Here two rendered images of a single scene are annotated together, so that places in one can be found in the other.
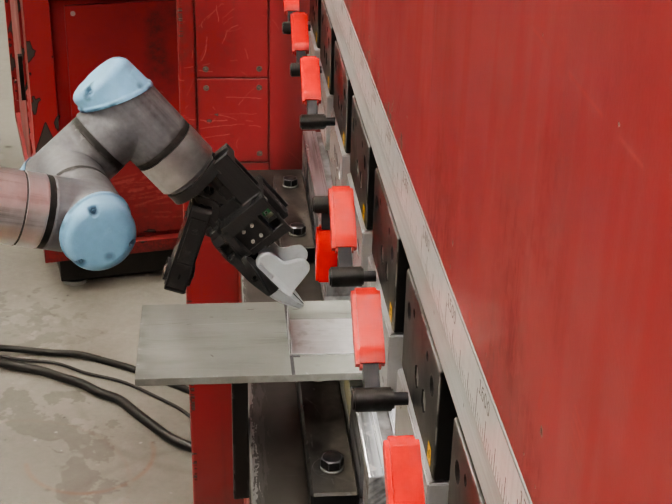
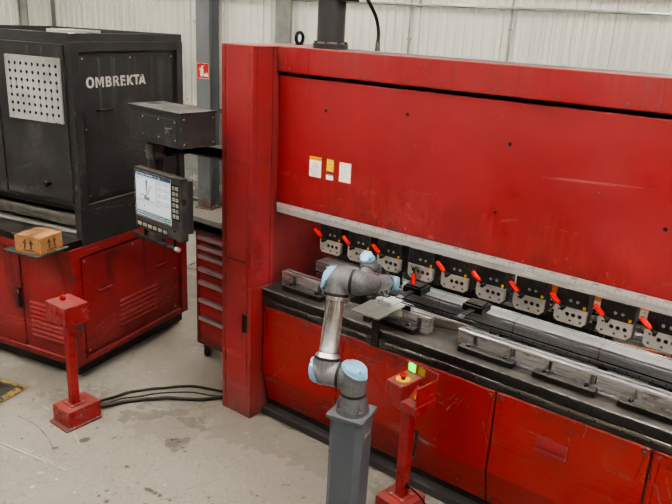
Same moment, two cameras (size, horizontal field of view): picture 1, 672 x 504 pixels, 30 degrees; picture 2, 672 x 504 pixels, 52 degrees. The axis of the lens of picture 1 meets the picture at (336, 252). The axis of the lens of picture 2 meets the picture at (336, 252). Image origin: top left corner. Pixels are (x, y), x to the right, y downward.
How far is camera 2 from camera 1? 3.02 m
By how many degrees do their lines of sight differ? 44
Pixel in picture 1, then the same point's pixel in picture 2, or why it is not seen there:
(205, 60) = (256, 257)
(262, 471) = (393, 333)
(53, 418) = (151, 411)
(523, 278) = (546, 250)
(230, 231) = not seen: hidden behind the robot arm
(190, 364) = (380, 314)
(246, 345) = (381, 308)
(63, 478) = (184, 423)
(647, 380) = (583, 249)
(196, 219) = not seen: hidden behind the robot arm
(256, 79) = (266, 259)
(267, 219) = not seen: hidden behind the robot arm
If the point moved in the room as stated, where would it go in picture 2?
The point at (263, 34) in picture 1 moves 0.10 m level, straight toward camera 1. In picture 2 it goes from (268, 246) to (280, 250)
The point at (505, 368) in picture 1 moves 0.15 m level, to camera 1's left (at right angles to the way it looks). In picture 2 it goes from (540, 261) to (524, 268)
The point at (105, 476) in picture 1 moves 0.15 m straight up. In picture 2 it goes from (195, 417) to (195, 396)
